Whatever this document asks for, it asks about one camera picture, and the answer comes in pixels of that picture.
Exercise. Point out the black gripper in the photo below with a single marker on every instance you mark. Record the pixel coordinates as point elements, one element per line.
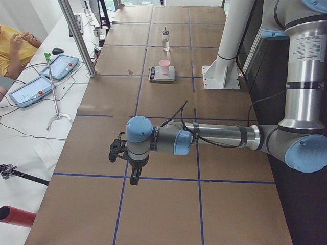
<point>136,164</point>

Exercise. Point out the glass sauce bottle steel cap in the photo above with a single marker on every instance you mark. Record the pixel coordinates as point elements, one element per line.
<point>165,39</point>

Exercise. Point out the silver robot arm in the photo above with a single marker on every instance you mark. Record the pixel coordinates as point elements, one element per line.
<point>297,140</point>

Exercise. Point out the white digital kitchen scale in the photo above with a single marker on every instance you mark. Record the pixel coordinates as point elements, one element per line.
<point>155,74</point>

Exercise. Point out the brown paper table cover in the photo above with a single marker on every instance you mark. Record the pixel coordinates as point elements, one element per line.
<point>210,196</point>

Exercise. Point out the near teach pendant tablet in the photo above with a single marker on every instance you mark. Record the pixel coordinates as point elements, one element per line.
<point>31,91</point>

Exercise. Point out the teach pendant tablet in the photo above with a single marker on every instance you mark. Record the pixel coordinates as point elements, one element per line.
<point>31,91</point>
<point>62,65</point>

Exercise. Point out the black tripod rod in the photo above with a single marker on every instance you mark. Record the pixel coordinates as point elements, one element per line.
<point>8,170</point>

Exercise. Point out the far teach pendant tablet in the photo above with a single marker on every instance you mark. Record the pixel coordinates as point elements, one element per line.
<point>62,65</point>

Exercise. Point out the red cylinder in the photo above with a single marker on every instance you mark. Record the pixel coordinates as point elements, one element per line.
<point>15,216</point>

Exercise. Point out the black computer mouse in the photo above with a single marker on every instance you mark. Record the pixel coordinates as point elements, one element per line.
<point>57,51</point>

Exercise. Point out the metal reacher grabber tool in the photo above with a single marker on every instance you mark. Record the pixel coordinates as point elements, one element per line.
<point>58,115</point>

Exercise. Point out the black keyboard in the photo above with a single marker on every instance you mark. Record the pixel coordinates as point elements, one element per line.
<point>79,23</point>

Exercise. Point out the person in yellow shirt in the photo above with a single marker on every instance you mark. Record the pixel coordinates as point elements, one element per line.
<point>17,49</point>

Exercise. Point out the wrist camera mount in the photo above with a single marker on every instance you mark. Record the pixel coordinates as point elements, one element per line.
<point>118,149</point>

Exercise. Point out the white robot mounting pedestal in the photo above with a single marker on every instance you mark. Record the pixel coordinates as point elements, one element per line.
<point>222,73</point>

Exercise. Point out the aluminium frame post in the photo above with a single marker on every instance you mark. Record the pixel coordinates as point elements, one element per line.
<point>69,16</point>

